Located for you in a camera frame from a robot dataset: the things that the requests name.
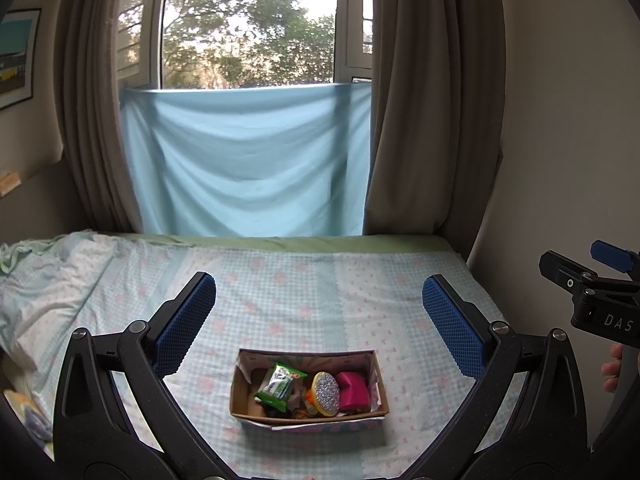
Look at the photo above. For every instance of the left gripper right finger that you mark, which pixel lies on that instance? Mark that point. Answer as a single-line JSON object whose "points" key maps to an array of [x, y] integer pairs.
{"points": [[525, 415]]}

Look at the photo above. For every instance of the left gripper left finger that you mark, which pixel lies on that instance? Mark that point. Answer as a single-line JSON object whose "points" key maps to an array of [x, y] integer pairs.
{"points": [[114, 417]]}

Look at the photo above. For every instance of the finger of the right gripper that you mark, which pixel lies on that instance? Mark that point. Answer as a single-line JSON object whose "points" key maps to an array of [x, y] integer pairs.
{"points": [[622, 260], [579, 281]]}

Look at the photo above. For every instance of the green wet wipes pack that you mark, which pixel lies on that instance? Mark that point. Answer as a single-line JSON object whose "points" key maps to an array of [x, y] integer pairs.
{"points": [[277, 386]]}

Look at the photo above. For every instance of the cardboard box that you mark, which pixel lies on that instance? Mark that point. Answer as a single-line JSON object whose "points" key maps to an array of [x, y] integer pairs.
{"points": [[252, 365]]}

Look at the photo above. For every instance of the magenta pouch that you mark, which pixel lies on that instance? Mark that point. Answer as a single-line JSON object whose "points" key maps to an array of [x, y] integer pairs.
{"points": [[353, 392]]}

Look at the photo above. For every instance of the round silver glitter sponge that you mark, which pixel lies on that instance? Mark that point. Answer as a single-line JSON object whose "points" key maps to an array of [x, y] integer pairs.
{"points": [[326, 394]]}

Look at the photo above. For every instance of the orange pompom keychain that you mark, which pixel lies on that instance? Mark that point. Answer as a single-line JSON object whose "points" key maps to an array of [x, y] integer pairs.
{"points": [[302, 405]]}

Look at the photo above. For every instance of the person's right hand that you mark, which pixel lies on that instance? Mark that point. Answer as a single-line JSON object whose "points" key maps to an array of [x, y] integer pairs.
{"points": [[610, 371]]}

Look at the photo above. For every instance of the checked floral bed sheet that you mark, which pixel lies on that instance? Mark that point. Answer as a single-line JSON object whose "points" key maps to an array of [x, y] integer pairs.
{"points": [[317, 300]]}

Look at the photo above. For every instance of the brown right curtain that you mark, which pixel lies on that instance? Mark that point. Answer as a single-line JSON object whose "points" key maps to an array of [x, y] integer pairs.
{"points": [[438, 92]]}

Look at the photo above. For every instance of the brown curtain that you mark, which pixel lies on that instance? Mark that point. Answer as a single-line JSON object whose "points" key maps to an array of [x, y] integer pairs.
{"points": [[438, 92], [86, 96]]}

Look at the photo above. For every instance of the brown left curtain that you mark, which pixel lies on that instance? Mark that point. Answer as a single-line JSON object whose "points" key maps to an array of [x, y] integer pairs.
{"points": [[86, 96]]}

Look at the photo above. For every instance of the light blue hanging cloth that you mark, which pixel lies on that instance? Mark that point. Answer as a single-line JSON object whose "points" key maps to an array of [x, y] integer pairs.
{"points": [[259, 162]]}

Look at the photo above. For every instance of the small wooden wall shelf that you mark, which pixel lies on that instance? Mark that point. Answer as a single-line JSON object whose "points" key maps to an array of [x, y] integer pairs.
{"points": [[9, 181]]}

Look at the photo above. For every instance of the framed wall picture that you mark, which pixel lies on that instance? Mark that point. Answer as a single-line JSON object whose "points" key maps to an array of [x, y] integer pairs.
{"points": [[18, 36]]}

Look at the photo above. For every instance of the window with white frame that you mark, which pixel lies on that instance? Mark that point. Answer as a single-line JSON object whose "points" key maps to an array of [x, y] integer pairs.
{"points": [[230, 44]]}

